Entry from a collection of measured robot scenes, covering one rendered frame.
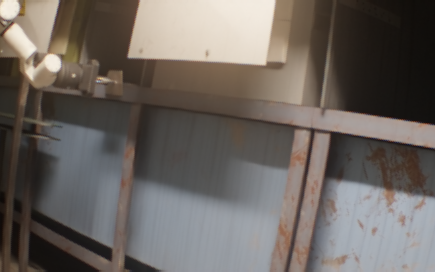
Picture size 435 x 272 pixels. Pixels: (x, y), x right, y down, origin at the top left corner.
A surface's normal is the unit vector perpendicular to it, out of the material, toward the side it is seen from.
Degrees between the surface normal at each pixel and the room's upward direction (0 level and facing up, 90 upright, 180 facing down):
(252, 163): 90
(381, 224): 90
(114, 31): 90
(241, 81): 90
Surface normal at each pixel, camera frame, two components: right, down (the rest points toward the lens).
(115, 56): 0.65, 0.12
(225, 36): -0.75, -0.11
